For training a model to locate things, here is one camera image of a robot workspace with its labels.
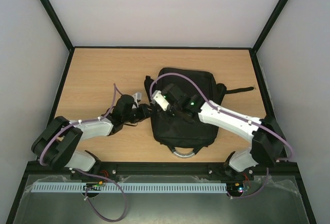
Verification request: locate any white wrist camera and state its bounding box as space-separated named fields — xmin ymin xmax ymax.
xmin=132 ymin=92 xmax=142 ymax=107
xmin=152 ymin=90 xmax=170 ymax=111

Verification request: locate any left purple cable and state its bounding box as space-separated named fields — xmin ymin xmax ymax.
xmin=40 ymin=83 xmax=128 ymax=221

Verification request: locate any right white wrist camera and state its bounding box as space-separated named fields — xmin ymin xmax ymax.
xmin=152 ymin=90 xmax=170 ymax=111

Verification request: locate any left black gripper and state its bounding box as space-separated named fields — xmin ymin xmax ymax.
xmin=123 ymin=103 xmax=156 ymax=123

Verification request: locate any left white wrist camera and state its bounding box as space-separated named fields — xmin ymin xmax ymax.
xmin=132 ymin=92 xmax=142 ymax=107

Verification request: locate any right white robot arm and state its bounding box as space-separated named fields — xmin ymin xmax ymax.
xmin=152 ymin=84 xmax=285 ymax=179

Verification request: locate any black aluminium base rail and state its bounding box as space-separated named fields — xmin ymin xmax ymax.
xmin=24 ymin=161 xmax=301 ymax=181

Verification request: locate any light blue slotted cable duct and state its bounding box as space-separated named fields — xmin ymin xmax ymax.
xmin=31 ymin=182 xmax=227 ymax=194

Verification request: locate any black student backpack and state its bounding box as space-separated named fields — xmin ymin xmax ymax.
xmin=144 ymin=68 xmax=254 ymax=158

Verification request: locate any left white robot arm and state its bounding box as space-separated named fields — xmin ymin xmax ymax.
xmin=31 ymin=92 xmax=152 ymax=172

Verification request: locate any black enclosure frame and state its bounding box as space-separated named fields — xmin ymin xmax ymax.
xmin=7 ymin=0 xmax=316 ymax=223

